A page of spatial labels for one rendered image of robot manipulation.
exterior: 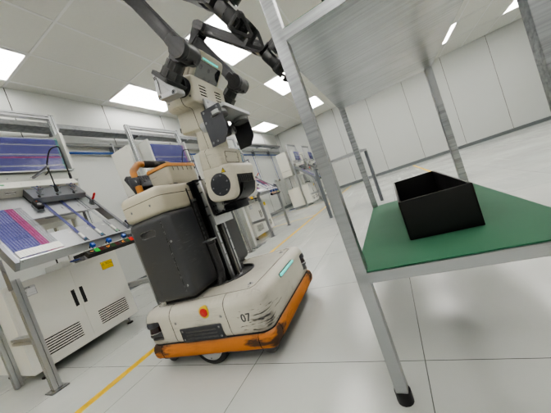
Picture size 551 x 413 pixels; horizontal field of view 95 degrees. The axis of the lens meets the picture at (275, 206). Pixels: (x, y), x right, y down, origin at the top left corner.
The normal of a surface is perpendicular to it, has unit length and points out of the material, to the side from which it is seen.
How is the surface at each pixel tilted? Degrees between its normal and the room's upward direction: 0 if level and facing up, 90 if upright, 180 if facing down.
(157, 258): 90
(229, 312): 90
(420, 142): 90
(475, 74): 90
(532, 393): 0
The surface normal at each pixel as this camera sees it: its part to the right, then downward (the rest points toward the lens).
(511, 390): -0.33, -0.94
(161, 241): -0.35, 0.16
